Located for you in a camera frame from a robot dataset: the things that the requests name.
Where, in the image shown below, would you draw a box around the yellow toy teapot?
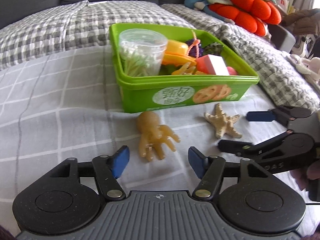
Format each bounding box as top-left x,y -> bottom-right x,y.
162,40 -> 196,67

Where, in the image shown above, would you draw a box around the beige starfish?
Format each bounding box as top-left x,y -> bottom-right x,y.
203,103 -> 242,139

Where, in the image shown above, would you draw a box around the yellow toy octopus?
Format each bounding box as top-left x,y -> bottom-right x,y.
171,62 -> 205,75

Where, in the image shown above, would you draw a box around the pink toy bottle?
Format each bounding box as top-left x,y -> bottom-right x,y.
195,56 -> 238,76

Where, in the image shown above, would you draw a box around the orange pumpkin cushion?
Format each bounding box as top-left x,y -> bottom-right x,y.
208,0 -> 281,37

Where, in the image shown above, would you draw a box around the purple toy grapes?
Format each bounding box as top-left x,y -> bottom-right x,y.
185,39 -> 203,57

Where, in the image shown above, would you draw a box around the blue plush monkey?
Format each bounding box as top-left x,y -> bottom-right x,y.
184,0 -> 235,24

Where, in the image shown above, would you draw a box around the grey grid table cloth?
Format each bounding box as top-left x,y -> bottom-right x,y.
1,46 -> 306,239

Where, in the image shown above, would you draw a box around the person's hand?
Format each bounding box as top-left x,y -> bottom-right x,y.
292,161 -> 319,191

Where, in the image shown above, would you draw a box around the white plush toy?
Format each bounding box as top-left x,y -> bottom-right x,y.
289,54 -> 319,85

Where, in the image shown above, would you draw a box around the tan rubber octopus toy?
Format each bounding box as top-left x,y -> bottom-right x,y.
136,111 -> 181,161

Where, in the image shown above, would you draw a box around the grey checkered quilt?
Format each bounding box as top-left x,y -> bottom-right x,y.
1,0 -> 319,111

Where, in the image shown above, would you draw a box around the pink white block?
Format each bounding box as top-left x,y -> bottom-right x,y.
205,55 -> 229,76

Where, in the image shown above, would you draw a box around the clear cotton swab jar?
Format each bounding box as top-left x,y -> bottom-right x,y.
119,28 -> 168,77

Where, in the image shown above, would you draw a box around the green plastic storage box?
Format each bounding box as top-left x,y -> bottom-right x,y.
109,23 -> 259,113

